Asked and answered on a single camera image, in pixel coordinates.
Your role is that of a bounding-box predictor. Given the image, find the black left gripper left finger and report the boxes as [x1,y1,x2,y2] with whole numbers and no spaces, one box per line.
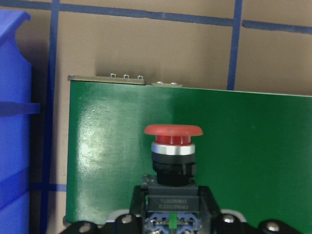
[129,185,148,219]

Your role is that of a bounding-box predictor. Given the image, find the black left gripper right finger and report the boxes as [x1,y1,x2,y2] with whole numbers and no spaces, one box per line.
[198,186,221,219]

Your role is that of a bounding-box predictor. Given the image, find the red mushroom push button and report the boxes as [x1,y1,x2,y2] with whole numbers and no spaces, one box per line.
[144,124,203,234]

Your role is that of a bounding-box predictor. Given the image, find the green conveyor belt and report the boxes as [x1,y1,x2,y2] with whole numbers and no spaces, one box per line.
[66,79,312,234]

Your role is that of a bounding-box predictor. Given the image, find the blue bin left side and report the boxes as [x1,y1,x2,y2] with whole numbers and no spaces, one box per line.
[0,10,40,234]

